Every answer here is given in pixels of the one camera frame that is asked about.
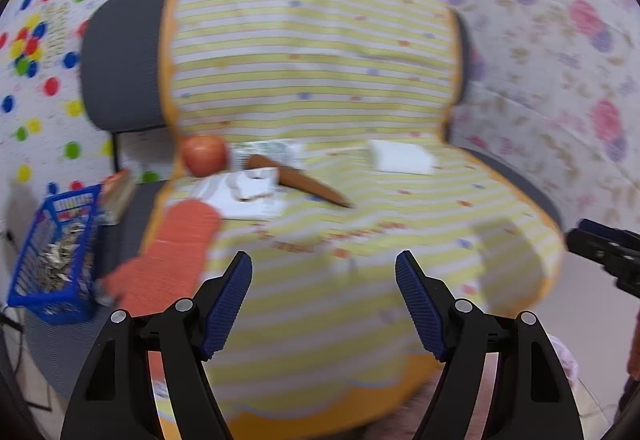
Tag floral wall sheet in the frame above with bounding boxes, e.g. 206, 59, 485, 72
446, 0, 639, 229

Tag blue plastic basket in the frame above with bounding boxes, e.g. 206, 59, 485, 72
8, 185, 102, 325

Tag black power cable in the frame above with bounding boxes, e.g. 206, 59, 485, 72
0, 229, 53, 413

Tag orange knitted cloth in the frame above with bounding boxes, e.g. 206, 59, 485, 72
98, 197, 224, 381

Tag yellow striped cover cloth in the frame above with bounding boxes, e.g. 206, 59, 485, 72
160, 0, 564, 439

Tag red apple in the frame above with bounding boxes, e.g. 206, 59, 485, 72
180, 135, 228, 177

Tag white tissue paper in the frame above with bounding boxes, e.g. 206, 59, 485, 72
369, 140, 437, 175

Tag small snack box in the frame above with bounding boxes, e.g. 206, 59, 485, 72
99, 168, 137, 226

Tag white paper scrap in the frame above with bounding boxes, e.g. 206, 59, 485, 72
189, 167, 285, 220

